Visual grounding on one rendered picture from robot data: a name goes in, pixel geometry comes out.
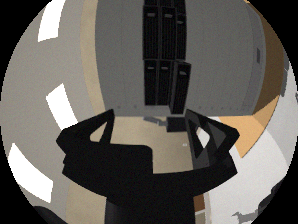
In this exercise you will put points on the tan flat wooden board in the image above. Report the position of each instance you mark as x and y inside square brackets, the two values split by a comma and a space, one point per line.
[251, 127]

